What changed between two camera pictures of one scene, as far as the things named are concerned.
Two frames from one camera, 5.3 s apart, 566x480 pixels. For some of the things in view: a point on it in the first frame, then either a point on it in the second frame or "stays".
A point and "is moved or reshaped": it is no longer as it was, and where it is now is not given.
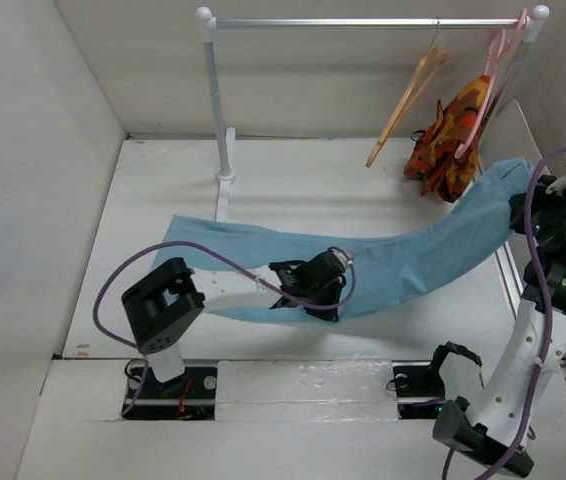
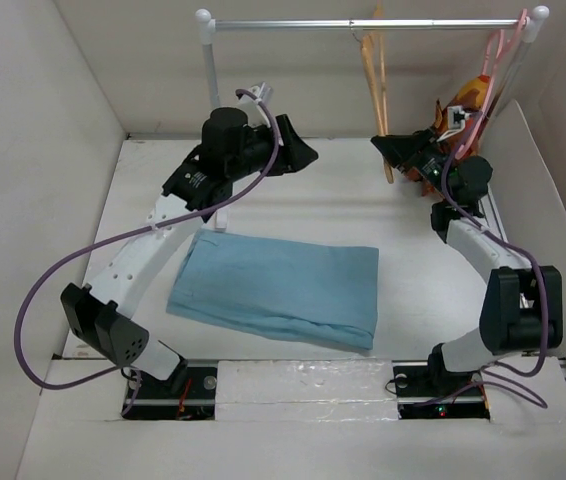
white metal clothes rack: x=530 y=23 stays
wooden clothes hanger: x=422 y=76 -> x=374 y=51
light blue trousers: x=385 y=276 is moved or reshaped
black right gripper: x=539 y=195 -> x=396 y=148
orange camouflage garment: x=433 y=157 stays
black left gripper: x=329 y=314 -> x=293 y=154
